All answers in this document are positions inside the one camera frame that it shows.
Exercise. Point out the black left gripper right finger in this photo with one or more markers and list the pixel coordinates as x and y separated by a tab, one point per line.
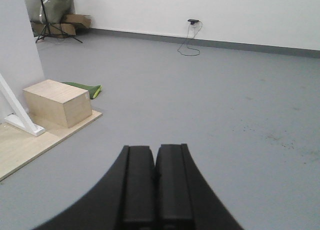
185	199

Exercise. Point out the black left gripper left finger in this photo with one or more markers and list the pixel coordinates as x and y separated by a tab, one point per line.
123	199

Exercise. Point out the white diagonal support brace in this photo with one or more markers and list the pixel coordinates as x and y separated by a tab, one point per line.
19	118

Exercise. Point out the black tripod stand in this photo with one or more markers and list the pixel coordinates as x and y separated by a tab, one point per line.
48	13

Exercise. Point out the brown cardboard boxes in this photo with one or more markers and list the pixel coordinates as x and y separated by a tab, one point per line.
68	26

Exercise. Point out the light wooden box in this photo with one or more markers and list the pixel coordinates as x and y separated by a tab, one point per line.
58	103

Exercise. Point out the green cloth bag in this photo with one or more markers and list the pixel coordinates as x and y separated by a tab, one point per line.
93	90

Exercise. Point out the grey plastic sheet bundle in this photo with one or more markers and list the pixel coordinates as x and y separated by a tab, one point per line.
47	11

